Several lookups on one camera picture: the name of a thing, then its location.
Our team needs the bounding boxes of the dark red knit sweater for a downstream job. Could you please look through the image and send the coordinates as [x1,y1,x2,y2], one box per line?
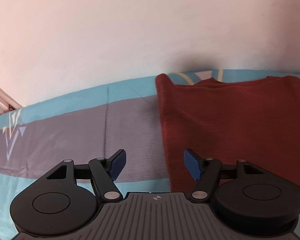
[155,74,300,193]

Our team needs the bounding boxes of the blue and mauve bedsheet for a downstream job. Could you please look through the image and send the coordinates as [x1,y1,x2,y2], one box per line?
[0,69,300,239]

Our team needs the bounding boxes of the white window frame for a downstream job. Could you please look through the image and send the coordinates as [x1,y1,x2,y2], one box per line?
[0,78,23,117]

